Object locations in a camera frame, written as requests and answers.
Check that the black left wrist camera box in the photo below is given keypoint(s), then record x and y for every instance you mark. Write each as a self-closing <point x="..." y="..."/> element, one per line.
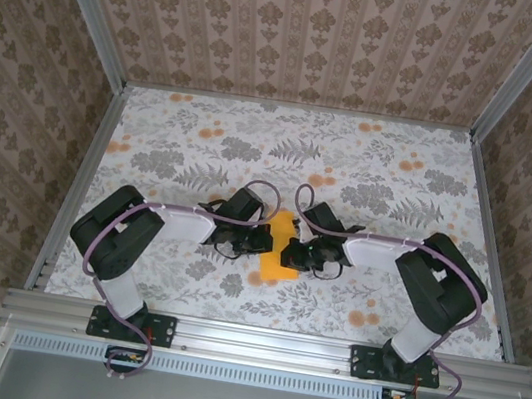
<point x="257" y="239"/>

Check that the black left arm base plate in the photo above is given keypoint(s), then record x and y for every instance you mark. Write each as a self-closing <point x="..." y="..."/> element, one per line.
<point x="164" y="330"/>

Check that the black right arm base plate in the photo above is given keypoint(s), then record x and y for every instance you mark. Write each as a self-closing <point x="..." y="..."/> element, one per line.
<point x="362" y="361"/>

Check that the wide aluminium mounting rail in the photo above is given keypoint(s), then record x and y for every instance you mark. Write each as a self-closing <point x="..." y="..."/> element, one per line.
<point x="263" y="343"/>

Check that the orange cloth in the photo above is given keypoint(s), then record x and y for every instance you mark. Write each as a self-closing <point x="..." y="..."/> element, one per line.
<point x="283" y="227"/>

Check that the aluminium frame post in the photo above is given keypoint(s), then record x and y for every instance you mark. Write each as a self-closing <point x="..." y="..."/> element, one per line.
<point x="89" y="4"/>
<point x="524" y="73"/>

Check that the right black-white robot arm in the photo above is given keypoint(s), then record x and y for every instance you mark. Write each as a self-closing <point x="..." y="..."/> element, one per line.
<point x="440" y="283"/>

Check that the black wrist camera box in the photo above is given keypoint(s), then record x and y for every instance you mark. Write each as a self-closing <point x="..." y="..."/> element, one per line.
<point x="257" y="239"/>
<point x="300" y="255"/>

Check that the aluminium side rail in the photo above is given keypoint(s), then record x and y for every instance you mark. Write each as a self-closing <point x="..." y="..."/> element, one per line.
<point x="494" y="246"/>
<point x="79" y="180"/>

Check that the left black-white robot arm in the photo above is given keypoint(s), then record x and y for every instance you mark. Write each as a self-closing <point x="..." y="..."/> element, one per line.
<point x="119" y="232"/>

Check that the floral patterned table cover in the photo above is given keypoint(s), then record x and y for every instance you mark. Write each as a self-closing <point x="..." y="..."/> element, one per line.
<point x="207" y="124"/>

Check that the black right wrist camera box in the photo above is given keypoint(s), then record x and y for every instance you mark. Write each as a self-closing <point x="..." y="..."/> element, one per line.
<point x="300" y="255"/>

